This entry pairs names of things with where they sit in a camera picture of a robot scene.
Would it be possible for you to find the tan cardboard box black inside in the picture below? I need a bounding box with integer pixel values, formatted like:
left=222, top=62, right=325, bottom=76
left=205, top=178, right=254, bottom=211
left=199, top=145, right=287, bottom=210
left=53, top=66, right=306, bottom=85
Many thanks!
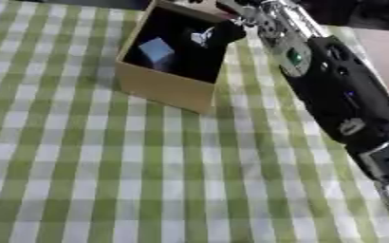
left=113, top=0, right=248, bottom=115

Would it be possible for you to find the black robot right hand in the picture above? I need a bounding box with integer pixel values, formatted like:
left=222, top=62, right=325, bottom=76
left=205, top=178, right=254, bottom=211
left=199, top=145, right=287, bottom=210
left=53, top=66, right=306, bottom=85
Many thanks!
left=189, top=19, right=250, bottom=49

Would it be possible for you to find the blue cube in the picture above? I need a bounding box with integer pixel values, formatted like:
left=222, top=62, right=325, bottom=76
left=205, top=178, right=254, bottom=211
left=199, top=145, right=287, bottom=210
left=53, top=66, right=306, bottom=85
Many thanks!
left=136, top=36, right=176, bottom=71

